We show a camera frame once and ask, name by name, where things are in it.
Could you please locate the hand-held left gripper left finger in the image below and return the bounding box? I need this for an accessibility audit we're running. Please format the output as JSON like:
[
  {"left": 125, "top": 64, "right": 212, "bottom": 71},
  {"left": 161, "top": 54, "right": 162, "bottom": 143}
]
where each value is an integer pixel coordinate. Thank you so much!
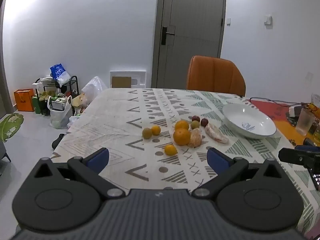
[{"left": 32, "top": 148, "right": 125, "bottom": 200}]

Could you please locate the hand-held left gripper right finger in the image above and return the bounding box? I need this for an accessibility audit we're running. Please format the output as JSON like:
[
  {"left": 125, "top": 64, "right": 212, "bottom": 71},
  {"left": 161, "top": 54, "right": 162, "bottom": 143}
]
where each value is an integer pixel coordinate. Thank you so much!
[{"left": 192, "top": 147, "right": 288, "bottom": 202}]

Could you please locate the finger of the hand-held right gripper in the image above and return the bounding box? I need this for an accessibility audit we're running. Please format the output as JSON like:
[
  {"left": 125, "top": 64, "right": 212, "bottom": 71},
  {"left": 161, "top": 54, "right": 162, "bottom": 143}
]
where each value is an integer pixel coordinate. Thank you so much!
[
  {"left": 278, "top": 148, "right": 320, "bottom": 167},
  {"left": 294, "top": 145, "right": 320, "bottom": 153}
]

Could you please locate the peeled grapefruit piece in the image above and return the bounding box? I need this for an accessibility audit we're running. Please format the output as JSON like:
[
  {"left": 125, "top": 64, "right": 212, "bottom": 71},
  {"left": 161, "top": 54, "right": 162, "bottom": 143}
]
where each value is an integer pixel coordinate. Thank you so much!
[{"left": 205, "top": 123, "right": 230, "bottom": 144}]

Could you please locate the peeled orange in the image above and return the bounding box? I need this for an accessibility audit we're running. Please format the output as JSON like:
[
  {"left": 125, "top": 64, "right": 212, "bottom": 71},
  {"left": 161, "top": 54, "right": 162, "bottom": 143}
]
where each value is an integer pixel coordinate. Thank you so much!
[{"left": 187, "top": 127, "right": 202, "bottom": 148}]

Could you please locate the large orange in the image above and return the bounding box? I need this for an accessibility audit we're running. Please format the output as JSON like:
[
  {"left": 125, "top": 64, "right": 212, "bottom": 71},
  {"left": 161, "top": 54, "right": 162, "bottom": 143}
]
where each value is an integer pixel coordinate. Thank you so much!
[{"left": 173, "top": 128, "right": 192, "bottom": 146}]

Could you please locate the medium orange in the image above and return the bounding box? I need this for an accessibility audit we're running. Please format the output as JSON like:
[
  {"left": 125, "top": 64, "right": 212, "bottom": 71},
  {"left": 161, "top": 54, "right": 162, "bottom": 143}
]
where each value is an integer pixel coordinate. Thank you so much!
[{"left": 174, "top": 120, "right": 190, "bottom": 131}]

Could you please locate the white plate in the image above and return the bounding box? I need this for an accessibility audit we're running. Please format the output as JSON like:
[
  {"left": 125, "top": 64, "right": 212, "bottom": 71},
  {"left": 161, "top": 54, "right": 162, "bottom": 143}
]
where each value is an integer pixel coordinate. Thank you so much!
[{"left": 222, "top": 103, "right": 277, "bottom": 139}]

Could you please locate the frosted glass cup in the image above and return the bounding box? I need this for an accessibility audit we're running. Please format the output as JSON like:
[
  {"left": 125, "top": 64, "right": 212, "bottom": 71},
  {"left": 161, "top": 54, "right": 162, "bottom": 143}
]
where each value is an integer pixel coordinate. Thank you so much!
[{"left": 295, "top": 108, "right": 316, "bottom": 136}]

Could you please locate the patterned white tablecloth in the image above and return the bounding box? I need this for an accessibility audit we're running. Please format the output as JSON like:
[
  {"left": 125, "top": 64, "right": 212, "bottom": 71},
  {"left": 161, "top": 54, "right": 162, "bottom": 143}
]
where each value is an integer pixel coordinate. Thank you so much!
[{"left": 51, "top": 88, "right": 320, "bottom": 240}]

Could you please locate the black slipper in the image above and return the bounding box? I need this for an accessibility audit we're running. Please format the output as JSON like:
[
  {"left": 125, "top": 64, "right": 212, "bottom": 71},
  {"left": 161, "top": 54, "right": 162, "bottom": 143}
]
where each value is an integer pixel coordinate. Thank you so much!
[{"left": 52, "top": 133, "right": 65, "bottom": 150}]

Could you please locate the red and orange cloth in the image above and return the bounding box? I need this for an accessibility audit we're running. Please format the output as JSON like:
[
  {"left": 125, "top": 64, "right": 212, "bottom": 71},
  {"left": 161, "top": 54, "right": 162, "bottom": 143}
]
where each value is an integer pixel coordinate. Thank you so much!
[{"left": 250, "top": 99, "right": 320, "bottom": 150}]

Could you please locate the white plastic bag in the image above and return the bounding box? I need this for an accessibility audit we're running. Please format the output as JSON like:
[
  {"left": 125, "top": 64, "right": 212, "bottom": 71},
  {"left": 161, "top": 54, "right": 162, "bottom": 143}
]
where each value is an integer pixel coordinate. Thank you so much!
[{"left": 47, "top": 95, "right": 73, "bottom": 129}]

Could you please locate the beige paper bag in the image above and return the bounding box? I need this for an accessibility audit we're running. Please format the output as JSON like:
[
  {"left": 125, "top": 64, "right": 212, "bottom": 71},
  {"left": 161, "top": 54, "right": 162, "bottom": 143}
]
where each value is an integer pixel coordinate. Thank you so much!
[{"left": 71, "top": 94, "right": 87, "bottom": 108}]

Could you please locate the clear plastic bag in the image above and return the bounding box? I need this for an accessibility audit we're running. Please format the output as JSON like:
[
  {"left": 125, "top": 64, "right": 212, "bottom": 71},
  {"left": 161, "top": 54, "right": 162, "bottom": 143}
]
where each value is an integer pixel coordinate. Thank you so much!
[{"left": 82, "top": 76, "right": 108, "bottom": 98}]

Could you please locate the black shoe rack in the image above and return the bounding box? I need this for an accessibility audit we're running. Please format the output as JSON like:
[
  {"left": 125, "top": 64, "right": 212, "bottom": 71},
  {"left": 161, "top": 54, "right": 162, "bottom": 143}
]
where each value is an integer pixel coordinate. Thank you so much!
[{"left": 35, "top": 75, "right": 79, "bottom": 115}]

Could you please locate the brown cardboard sheet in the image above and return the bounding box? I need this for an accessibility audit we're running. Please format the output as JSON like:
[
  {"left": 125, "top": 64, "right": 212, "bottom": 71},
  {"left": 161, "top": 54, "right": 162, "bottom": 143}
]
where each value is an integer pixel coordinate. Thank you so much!
[{"left": 112, "top": 76, "right": 132, "bottom": 88}]

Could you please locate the green box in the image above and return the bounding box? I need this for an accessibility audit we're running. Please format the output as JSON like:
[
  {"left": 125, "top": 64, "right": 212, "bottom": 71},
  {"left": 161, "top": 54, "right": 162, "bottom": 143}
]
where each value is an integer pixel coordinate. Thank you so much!
[{"left": 32, "top": 95, "right": 42, "bottom": 114}]

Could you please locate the orange leather chair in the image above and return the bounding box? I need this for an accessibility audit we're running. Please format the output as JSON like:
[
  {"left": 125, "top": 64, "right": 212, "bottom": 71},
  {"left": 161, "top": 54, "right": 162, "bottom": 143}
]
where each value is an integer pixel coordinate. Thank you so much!
[{"left": 186, "top": 55, "right": 247, "bottom": 97}]

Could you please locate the white foam packaging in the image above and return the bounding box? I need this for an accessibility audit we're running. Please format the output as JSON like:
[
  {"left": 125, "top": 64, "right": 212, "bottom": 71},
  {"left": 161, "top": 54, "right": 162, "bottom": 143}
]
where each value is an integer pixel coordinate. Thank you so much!
[{"left": 109, "top": 70, "right": 147, "bottom": 88}]

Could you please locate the green rug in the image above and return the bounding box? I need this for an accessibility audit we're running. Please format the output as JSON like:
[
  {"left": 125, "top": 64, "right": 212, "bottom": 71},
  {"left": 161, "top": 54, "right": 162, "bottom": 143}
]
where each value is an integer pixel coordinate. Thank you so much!
[{"left": 0, "top": 113, "right": 24, "bottom": 143}]

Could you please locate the orange box on floor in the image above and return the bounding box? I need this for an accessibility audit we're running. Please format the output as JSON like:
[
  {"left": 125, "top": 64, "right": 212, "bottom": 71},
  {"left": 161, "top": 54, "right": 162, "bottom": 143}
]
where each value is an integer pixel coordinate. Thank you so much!
[{"left": 14, "top": 88, "right": 35, "bottom": 112}]

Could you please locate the blue plastic bag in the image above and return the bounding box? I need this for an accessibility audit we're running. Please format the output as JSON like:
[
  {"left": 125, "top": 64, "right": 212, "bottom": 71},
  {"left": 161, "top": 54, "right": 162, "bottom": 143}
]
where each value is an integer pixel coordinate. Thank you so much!
[{"left": 50, "top": 63, "right": 71, "bottom": 85}]

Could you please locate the grey furniture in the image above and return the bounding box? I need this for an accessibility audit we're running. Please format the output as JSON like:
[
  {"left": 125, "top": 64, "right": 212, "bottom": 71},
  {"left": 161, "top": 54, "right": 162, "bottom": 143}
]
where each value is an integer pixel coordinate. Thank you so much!
[{"left": 0, "top": 140, "right": 12, "bottom": 163}]

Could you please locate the grey door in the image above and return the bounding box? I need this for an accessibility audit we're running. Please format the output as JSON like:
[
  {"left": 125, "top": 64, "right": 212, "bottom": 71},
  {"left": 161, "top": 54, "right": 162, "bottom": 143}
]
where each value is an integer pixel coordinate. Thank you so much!
[{"left": 151, "top": 0, "right": 227, "bottom": 90}]

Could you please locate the black cable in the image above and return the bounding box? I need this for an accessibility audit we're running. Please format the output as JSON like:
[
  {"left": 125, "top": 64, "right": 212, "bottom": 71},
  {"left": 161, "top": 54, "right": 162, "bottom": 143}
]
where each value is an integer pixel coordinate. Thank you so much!
[{"left": 249, "top": 97, "right": 310, "bottom": 107}]

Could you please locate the black door handle lock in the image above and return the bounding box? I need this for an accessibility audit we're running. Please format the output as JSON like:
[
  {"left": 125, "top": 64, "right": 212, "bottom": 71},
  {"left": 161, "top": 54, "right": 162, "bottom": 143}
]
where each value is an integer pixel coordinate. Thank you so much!
[{"left": 161, "top": 26, "right": 176, "bottom": 46}]

